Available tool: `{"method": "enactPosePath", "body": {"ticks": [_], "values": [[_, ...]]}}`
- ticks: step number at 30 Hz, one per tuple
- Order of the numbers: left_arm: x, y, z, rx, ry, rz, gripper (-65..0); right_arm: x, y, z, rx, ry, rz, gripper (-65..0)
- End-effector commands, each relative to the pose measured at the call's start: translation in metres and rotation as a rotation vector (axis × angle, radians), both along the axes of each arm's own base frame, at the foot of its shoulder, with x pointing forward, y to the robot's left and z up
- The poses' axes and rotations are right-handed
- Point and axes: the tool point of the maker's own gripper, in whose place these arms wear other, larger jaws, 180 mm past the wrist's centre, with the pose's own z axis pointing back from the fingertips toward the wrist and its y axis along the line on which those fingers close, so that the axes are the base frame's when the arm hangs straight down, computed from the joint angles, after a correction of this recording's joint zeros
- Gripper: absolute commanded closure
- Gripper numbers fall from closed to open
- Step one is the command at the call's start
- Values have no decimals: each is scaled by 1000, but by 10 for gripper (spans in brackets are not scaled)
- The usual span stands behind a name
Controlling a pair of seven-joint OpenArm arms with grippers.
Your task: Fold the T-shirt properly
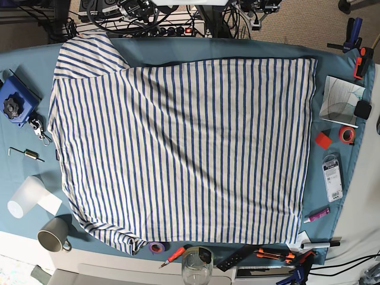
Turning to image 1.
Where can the grey ceramic mug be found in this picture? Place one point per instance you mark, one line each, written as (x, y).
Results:
(53, 236)

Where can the white paper card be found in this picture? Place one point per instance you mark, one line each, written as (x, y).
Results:
(297, 246)

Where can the purple glue tube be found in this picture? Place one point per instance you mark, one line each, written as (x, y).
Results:
(317, 215)

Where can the metal carabiner key clip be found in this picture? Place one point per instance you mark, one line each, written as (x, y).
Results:
(37, 127)

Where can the black square box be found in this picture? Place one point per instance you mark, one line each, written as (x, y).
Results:
(363, 109)

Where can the black remote control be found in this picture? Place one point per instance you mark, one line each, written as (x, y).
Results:
(236, 257)

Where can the orange black utility knife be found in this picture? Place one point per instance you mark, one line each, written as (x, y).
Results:
(287, 257)

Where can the orange handled screwdriver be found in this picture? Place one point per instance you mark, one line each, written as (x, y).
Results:
(176, 254)

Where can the blue black bar clamp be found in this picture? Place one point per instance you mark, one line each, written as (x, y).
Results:
(301, 272)

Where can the black power strip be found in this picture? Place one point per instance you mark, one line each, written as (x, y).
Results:
(171, 31)

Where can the clear plastic bit case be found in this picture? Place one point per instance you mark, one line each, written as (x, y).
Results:
(332, 177)

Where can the purple tape roll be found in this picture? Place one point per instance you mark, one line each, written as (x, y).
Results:
(156, 247)

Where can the black hex key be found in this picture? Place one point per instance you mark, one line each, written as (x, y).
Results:
(12, 149)

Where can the red tape roll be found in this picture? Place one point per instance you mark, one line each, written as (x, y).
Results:
(346, 135)

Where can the red cube block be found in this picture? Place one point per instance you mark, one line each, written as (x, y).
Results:
(323, 140)

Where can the white marker pen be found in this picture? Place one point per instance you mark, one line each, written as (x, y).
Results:
(316, 245)

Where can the orange black clamp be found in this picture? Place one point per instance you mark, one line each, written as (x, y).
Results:
(362, 62)

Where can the teal table cloth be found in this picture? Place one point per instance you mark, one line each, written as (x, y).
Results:
(35, 65)

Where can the clear glass jar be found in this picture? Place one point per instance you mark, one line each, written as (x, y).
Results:
(197, 265)

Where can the grey patterned notebook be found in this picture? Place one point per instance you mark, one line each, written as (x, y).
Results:
(339, 101)

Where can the blue white striped T-shirt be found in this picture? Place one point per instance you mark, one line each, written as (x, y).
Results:
(212, 151)

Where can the blue clamp block black knob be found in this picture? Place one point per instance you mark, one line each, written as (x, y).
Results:
(17, 101)

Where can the blue spring clamp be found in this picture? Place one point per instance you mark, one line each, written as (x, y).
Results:
(353, 41)

